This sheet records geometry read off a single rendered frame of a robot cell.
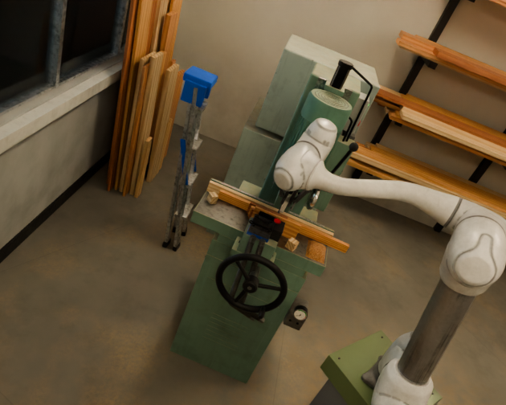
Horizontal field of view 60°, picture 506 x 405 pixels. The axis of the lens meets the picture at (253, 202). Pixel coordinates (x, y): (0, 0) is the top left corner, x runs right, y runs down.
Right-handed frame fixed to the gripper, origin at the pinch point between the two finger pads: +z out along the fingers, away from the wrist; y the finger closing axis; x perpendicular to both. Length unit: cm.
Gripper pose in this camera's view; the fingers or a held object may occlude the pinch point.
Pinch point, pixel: (284, 204)
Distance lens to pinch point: 169.9
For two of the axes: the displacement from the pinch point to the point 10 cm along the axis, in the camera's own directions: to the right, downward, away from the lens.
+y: -9.2, -4.0, 0.0
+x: -3.0, 6.7, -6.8
